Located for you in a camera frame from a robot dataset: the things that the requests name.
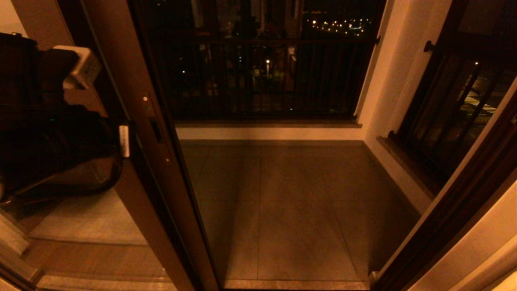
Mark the dark barred window grille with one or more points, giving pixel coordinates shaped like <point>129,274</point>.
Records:
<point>444,121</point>

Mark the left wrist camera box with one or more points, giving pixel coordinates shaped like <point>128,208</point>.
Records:
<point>83,66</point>

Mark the dark brown door jamb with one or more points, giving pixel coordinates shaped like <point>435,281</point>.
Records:
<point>444,222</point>

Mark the brown-framed fixed glass panel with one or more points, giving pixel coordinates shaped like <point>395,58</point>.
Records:
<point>133,226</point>

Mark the dark metal balcony railing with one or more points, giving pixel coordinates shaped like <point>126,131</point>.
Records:
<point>266,81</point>

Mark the brown-framed sliding glass door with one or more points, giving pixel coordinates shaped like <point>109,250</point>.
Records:
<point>133,81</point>

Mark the dark metal floor track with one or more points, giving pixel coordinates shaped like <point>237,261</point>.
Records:
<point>299,285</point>

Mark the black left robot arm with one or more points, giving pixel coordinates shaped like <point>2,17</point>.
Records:
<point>24,129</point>

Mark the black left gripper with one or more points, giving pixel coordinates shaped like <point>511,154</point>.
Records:
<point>95,133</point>

